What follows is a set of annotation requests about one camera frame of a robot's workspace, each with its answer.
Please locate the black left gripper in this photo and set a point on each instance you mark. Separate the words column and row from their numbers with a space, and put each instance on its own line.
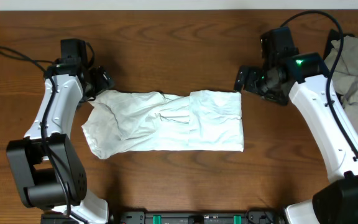
column 102, row 80

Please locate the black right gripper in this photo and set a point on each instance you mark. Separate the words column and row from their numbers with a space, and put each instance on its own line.
column 249, row 86

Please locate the white t-shirt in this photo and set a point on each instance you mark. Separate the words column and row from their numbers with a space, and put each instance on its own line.
column 204, row 120

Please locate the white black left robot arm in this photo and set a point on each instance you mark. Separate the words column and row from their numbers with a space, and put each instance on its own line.
column 45, row 166

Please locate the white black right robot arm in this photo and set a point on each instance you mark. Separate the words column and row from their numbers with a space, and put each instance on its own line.
column 302, row 79

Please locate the black crumpled garment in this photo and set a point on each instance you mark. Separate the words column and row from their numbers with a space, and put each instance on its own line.
column 333, row 35

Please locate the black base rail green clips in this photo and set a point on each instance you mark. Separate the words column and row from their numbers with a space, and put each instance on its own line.
column 246, row 217

